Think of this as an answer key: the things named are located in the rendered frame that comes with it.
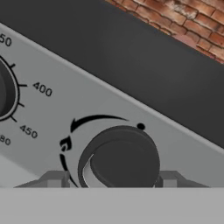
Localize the grey and black stove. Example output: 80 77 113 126
0 0 224 189

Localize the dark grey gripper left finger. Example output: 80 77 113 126
14 170 72 189

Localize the black oven temperature knob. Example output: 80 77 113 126
0 57 19 121

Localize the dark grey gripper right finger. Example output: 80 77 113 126
154 170 210 189

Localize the black burner knob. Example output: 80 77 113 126
77 125 161 189

